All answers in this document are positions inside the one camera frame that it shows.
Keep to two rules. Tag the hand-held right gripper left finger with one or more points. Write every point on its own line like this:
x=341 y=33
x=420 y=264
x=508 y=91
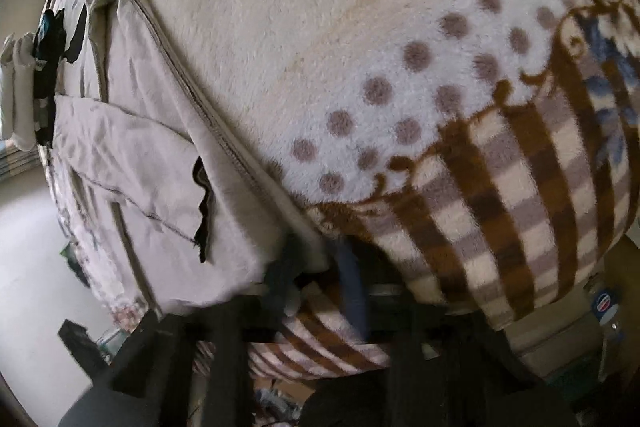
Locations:
x=285 y=279

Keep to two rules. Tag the plastic bottle with blue label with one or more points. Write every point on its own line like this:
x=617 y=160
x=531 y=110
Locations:
x=607 y=307

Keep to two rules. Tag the green object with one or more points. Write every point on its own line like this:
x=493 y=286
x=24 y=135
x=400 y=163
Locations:
x=75 y=264

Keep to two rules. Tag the floral bed sheet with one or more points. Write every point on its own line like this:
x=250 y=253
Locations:
x=67 y=202

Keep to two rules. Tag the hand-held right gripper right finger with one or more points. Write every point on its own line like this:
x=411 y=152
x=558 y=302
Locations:
x=354 y=292

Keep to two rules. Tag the printed fleece blanket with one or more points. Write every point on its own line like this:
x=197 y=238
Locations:
x=380 y=72

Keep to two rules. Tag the beige shorts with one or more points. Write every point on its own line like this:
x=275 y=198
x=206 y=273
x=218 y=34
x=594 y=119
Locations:
x=165 y=147

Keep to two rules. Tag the black cloth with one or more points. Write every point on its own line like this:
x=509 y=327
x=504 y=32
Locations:
x=77 y=34

